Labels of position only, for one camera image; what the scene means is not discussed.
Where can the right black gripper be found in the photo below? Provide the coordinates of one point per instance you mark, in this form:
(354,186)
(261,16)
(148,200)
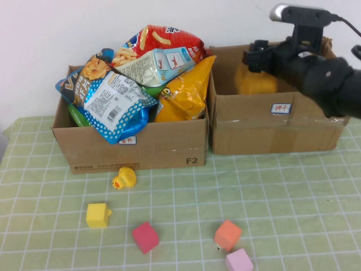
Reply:
(286,60)

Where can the yellow-orange snack packet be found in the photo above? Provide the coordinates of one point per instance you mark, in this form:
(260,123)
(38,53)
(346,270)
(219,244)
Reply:
(256,84)

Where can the yellow foam cube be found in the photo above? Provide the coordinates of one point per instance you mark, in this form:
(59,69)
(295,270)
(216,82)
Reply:
(96,216)

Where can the right black Piper arm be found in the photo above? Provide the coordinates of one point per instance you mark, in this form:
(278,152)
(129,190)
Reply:
(332,84)

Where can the white label red handwriting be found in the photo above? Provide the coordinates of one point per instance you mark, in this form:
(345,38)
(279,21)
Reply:
(281,108)
(127,140)

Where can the cardboard box with taped front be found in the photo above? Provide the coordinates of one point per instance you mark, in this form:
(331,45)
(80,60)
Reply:
(253,135)

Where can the yellow chip bag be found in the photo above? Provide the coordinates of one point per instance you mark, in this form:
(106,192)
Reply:
(183,98)

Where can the red shrimp stick chip bag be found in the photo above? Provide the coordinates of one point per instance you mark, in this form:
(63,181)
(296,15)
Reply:
(169,42)

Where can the cardboard box printed F2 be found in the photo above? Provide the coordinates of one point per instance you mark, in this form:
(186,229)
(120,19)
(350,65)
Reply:
(158,146)

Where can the green checked tablecloth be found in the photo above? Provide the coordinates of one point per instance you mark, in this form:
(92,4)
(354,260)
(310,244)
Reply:
(253,203)

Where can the blue polka dot chip bag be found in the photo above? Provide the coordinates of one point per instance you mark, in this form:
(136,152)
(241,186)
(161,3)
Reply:
(112,101)

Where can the yellow rubber duck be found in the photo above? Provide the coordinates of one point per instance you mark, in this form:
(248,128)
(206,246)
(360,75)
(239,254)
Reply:
(124,178)

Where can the orange foam cube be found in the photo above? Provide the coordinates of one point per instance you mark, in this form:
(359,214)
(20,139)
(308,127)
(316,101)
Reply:
(228,235)

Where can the pink foam cube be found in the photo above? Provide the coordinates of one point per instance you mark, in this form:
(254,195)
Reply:
(239,261)

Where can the red foam cube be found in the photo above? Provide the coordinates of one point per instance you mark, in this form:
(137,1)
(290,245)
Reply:
(145,237)

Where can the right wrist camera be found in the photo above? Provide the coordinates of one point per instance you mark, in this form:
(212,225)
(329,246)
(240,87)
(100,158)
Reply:
(304,12)

